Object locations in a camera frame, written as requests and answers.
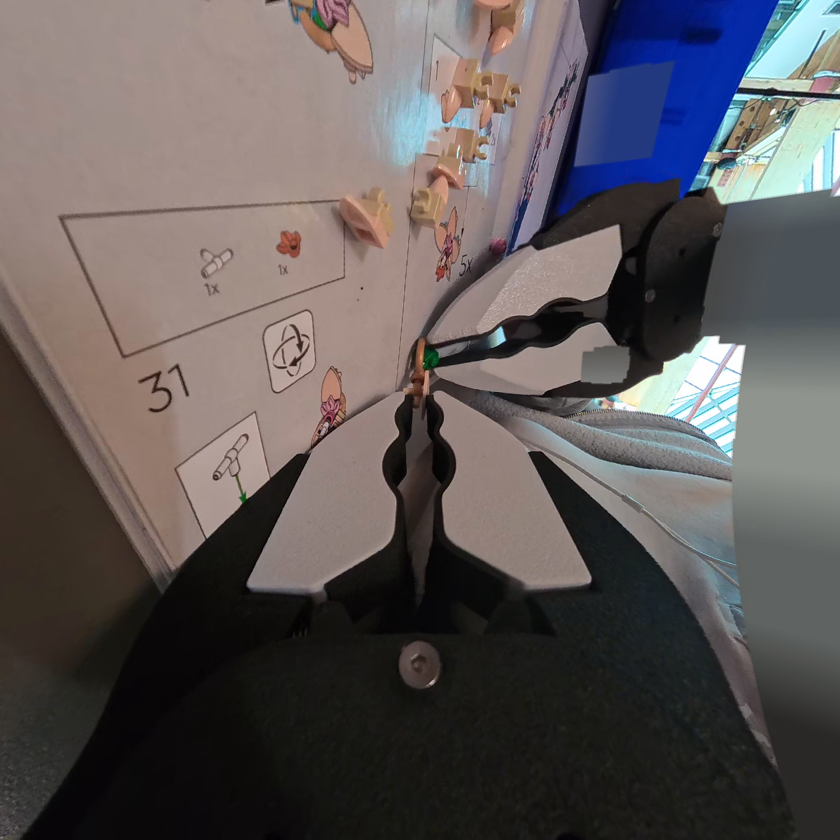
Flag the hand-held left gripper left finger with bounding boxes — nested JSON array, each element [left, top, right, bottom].
[[247, 390, 417, 603]]

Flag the gold ring with peach petal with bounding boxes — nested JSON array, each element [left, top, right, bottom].
[[403, 336, 437, 421]]

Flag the white earphone cable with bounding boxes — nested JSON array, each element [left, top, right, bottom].
[[558, 453, 739, 581]]

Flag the open building instruction booklet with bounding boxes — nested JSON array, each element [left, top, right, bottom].
[[0, 0, 592, 586]]

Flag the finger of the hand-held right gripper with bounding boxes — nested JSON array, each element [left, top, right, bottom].
[[435, 340, 632, 396], [425, 223, 623, 342]]

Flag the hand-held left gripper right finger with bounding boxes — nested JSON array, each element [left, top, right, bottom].
[[425, 390, 593, 597]]

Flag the blue plastic bin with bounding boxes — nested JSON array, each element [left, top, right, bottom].
[[550, 0, 782, 221]]

